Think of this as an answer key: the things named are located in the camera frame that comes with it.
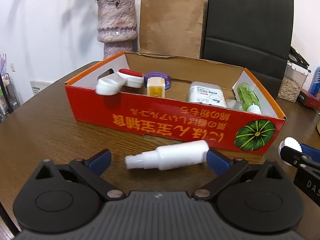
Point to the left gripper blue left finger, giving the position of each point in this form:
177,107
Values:
96,165

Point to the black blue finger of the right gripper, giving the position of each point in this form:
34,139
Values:
309,156

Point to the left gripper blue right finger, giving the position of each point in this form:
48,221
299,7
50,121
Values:
223,165

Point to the white spray bottle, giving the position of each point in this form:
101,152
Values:
170,156

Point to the green transparent bottle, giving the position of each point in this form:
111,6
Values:
248,99

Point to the white square pill bottle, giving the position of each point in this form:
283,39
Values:
206,93

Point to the red and white lint brush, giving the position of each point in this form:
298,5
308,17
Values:
110,82

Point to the cream and yellow power adapter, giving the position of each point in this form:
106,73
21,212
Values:
156,87

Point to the white ribbed round cap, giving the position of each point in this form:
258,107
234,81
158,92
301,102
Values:
291,143

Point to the dark red small box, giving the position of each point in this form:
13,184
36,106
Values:
308,100

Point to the red cardboard pumpkin box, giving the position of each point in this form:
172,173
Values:
174,117

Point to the blue carton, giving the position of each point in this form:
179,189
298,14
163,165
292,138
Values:
315,85

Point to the clear seed storage container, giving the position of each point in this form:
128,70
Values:
296,72

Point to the black paper bag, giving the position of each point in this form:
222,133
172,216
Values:
254,34

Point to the pink textured vase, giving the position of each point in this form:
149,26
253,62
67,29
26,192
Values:
117,25

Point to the brown paper bag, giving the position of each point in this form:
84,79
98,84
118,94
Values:
171,27

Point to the cluttered wire rack shelf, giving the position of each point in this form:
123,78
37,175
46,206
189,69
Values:
9,100

